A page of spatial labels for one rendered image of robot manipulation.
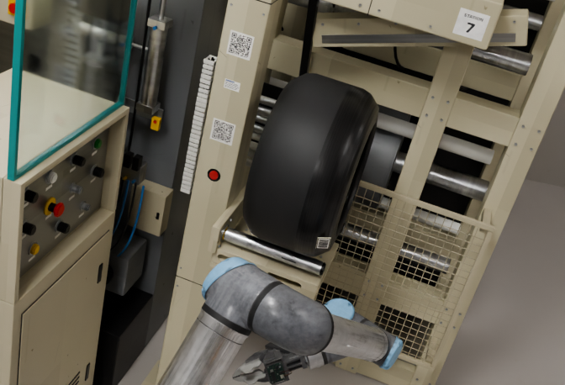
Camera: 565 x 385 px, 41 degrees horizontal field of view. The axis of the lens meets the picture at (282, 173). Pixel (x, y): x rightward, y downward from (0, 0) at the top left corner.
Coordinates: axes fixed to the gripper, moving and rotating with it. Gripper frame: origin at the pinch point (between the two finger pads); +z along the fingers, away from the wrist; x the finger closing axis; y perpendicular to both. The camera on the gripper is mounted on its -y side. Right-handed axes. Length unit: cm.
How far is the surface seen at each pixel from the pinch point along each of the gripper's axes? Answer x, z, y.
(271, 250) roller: -24.9, -21.8, -26.0
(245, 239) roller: -30.5, -15.1, -29.3
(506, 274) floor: 73, -160, -189
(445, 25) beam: -78, -91, -14
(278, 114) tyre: -67, -34, -9
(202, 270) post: -20, 1, -49
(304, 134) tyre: -60, -39, -4
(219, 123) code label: -68, -18, -28
